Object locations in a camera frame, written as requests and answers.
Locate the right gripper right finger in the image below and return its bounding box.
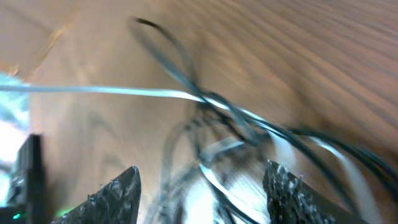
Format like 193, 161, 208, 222
262, 161, 366, 224

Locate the black usb cable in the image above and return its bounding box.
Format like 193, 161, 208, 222
130, 17, 398, 224

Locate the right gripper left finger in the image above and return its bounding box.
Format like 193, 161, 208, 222
53, 166, 141, 224

